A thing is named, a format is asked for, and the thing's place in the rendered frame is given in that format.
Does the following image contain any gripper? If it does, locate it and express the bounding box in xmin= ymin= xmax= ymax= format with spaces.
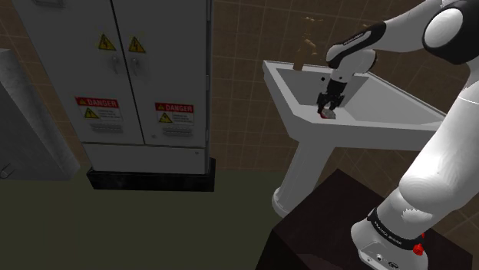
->
xmin=316 ymin=78 xmax=348 ymax=114

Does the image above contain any brass faucet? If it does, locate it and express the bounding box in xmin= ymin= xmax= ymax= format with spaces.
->
xmin=292 ymin=16 xmax=319 ymax=72

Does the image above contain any dark robot stand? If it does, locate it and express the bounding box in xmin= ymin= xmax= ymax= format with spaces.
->
xmin=255 ymin=168 xmax=474 ymax=270

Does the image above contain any grey electrical cabinet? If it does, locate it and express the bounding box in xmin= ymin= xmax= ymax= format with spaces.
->
xmin=11 ymin=0 xmax=216 ymax=193

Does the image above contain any white pedestal sink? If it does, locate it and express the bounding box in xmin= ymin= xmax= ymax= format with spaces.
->
xmin=262 ymin=59 xmax=447 ymax=219

